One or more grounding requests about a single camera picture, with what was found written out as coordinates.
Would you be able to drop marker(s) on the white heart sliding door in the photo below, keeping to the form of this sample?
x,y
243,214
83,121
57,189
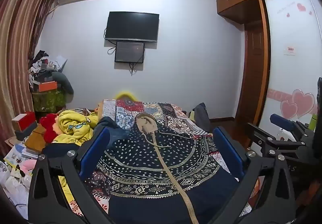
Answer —
x,y
289,75

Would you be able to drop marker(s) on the navy patterned hoodie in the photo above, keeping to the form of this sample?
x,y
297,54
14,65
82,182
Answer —
x,y
151,163

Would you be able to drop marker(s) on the paper door notice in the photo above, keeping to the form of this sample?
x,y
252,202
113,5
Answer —
x,y
290,50

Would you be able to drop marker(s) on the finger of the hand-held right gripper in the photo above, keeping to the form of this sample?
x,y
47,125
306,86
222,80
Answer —
x,y
284,120
259,133

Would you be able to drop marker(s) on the yellow cartoon blanket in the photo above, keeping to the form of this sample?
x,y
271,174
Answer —
x,y
75,126

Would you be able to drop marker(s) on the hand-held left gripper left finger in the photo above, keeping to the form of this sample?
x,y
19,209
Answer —
x,y
96,148

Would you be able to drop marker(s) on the red box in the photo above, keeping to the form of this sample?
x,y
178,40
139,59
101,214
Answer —
x,y
24,120

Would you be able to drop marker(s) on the brown cloth bag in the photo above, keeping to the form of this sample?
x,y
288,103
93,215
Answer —
x,y
35,139

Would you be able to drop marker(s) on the grey bag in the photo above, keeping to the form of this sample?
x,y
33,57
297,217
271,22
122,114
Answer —
x,y
201,115

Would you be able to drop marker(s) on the green bottle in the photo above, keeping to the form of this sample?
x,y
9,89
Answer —
x,y
312,122

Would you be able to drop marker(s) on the patchwork bed blanket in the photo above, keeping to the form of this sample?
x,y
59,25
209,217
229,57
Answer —
x,y
173,115

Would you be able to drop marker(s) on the black wall television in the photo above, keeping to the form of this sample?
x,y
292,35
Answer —
x,y
132,26

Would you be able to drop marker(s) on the yellow rounded item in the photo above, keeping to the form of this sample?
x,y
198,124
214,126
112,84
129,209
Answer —
x,y
125,94

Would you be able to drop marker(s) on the orange and green box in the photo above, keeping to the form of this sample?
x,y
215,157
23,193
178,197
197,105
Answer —
x,y
47,100

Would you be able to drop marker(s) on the striped brown curtain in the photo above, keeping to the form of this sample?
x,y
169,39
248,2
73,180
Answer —
x,y
17,50

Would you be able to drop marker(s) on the red plush toy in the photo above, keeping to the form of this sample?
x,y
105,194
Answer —
x,y
47,123

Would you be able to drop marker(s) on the floral bed sheet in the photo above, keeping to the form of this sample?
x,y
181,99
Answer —
x,y
75,207

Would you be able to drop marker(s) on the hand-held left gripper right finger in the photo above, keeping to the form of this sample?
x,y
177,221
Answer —
x,y
226,148

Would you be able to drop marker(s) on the pile of clutter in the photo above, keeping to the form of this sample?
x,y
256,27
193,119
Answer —
x,y
40,65

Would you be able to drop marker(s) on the small wall monitor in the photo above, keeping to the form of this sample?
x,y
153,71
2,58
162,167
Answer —
x,y
129,51

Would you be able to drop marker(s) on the brown wooden door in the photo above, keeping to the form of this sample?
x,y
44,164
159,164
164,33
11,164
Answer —
x,y
254,70

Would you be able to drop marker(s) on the white plastic bags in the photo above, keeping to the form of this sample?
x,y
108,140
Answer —
x,y
12,188

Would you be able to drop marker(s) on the stack of papers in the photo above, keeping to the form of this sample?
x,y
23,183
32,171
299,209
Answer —
x,y
17,154

